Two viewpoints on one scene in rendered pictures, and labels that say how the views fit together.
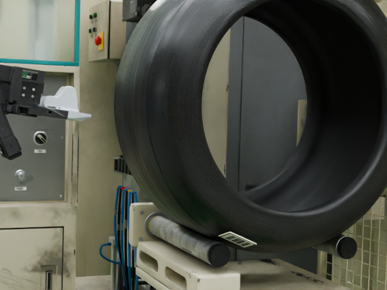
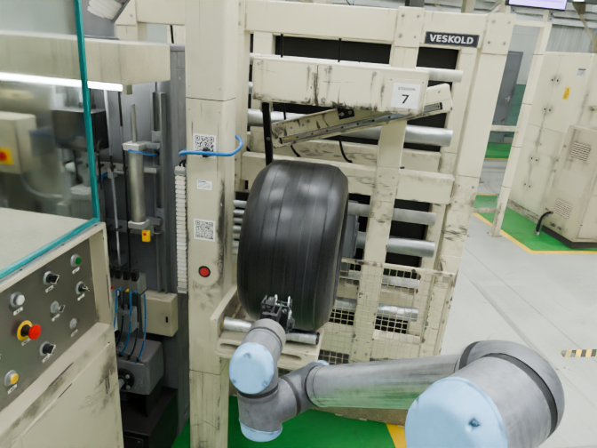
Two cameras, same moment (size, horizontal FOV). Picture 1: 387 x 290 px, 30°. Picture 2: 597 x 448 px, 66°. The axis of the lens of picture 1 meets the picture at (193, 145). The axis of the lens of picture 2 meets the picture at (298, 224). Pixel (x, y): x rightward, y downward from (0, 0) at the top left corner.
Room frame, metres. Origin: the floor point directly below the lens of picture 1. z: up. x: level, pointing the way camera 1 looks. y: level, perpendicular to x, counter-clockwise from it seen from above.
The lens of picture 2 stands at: (0.72, 1.14, 1.83)
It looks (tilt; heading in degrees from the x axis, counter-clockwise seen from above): 21 degrees down; 301
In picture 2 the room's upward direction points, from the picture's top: 5 degrees clockwise
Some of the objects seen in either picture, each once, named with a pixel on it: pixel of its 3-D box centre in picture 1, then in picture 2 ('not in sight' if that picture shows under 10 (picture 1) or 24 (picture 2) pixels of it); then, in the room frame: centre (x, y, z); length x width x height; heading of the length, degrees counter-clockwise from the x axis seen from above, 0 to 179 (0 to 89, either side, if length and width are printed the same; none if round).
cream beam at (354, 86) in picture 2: not in sight; (340, 84); (1.53, -0.44, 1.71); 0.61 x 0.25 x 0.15; 23
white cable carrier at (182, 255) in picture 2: not in sight; (185, 230); (1.83, 0.06, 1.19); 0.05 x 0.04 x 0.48; 113
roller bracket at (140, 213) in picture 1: (211, 222); (231, 302); (1.69, -0.05, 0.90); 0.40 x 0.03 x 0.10; 113
